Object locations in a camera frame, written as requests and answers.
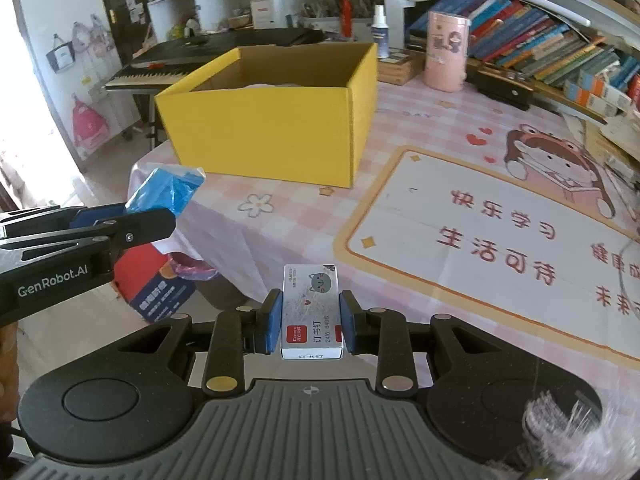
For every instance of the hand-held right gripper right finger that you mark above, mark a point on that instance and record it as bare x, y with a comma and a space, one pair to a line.
350, 325

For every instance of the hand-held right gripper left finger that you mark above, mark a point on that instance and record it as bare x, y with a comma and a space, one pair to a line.
272, 325

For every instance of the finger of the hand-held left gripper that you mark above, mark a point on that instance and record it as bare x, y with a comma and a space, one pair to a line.
95, 217
145, 230

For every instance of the grey staple box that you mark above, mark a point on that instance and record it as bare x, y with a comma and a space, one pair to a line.
312, 310

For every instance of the blue plastic packet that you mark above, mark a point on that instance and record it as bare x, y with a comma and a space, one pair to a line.
165, 187

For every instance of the yellow cardboard box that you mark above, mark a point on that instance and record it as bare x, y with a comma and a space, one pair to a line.
260, 130

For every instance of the person's left hand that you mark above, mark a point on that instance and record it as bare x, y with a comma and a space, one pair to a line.
7, 360

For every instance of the red blue carton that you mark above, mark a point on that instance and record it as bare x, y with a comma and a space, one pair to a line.
155, 285

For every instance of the pink plastic bag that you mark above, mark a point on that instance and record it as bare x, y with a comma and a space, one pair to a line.
192, 267

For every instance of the pink backpack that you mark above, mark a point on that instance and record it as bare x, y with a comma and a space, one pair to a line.
89, 125

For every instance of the black keyboard stand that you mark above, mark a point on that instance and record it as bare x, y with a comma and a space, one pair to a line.
150, 115

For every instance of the hanging bags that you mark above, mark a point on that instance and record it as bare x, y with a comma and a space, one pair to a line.
62, 55

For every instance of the black electronic keyboard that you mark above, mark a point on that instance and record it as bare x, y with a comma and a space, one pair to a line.
210, 45

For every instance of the white box red label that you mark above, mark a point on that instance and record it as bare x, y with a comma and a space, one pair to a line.
262, 14

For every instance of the small wooden box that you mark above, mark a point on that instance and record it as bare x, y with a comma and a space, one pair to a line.
400, 67

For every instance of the black case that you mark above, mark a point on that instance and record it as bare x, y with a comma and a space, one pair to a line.
505, 90

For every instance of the pink cylinder tin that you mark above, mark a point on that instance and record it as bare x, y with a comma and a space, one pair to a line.
447, 55

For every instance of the white spray bottle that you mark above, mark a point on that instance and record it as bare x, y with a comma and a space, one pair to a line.
381, 35

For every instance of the stack of papers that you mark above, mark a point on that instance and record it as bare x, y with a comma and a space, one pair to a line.
625, 135

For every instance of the white orange carton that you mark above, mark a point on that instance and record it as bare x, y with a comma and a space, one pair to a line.
592, 92

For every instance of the row of leaning books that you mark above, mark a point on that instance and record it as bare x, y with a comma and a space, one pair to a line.
525, 35

